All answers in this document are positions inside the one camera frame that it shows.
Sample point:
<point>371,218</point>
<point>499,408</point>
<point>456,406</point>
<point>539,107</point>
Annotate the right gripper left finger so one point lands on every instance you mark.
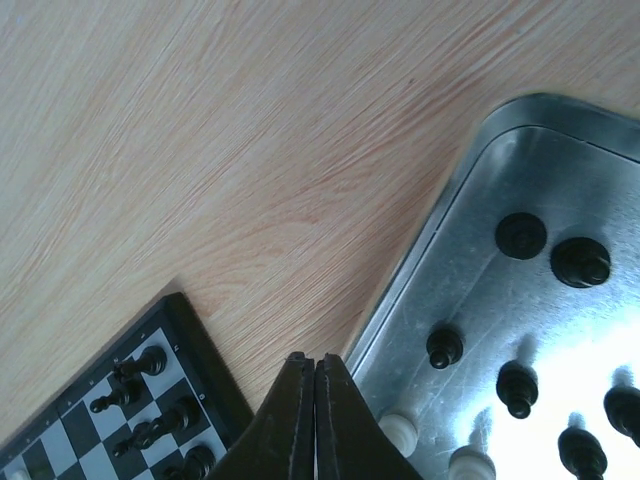
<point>280,441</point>

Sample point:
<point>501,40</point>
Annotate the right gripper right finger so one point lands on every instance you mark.
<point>350,444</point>

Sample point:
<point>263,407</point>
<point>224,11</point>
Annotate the black white chess board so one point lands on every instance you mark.
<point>74,436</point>

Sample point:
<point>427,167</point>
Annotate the metal tin tray with pieces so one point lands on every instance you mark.
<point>574,165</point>

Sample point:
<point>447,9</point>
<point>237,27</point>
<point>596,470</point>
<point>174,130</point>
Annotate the black chess piece in tray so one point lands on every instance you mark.
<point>521,235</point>
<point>580,262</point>

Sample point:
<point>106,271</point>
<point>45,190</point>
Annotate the white piece in tray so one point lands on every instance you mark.
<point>466,463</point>
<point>400,432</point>

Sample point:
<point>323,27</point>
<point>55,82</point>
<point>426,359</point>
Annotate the black pawn in tray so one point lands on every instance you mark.
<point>444,347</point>
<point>517,388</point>

